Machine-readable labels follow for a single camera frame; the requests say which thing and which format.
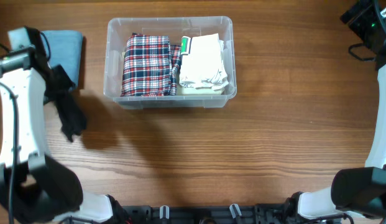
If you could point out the cream cloth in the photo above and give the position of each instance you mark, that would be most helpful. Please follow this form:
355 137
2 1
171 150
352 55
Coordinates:
200 91

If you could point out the white printed t-shirt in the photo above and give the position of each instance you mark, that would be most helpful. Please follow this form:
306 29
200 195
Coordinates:
202 64

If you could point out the plaid shirt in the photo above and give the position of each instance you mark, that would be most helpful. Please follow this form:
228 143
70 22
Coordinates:
151 66

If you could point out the clear plastic storage container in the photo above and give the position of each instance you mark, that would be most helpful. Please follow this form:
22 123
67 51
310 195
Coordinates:
121 28

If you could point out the black garment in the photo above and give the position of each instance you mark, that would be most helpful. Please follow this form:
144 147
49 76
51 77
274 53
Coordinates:
58 90

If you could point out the blue jeans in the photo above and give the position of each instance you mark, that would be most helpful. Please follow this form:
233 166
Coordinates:
65 50

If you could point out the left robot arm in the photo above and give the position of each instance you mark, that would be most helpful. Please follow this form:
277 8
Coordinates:
34 187

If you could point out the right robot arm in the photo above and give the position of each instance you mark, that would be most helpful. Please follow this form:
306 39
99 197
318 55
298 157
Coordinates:
357 192

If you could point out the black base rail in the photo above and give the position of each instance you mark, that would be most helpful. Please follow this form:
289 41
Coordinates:
256 214

